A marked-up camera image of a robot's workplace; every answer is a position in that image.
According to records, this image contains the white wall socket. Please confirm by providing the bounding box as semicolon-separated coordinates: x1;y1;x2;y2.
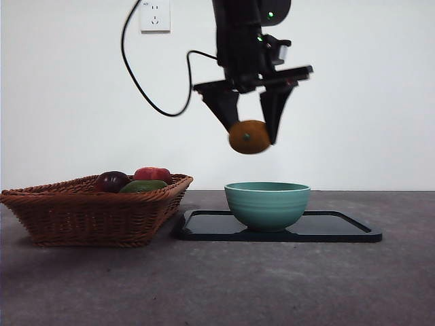
141;0;172;34

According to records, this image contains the dark purple round fruit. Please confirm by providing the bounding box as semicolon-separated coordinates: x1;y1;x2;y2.
94;170;132;194

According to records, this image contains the red apple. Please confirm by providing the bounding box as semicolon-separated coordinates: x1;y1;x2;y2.
133;166;173;185

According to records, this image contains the brown kiwifruit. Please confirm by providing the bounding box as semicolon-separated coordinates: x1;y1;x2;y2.
227;120;273;156

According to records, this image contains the black rectangular tray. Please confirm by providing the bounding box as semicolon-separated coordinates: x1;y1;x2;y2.
173;209;383;242

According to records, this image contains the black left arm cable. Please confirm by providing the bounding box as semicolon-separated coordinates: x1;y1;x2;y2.
122;0;220;117

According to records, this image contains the brown wicker basket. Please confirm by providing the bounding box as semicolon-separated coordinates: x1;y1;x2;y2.
0;173;194;248

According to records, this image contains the teal ribbed bowl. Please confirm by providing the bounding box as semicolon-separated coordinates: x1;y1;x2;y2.
224;182;312;233

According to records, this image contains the green avocado-like fruit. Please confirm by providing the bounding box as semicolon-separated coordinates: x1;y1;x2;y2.
119;179;170;194

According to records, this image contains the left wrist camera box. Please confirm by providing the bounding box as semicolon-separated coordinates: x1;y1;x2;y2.
266;35;292;65

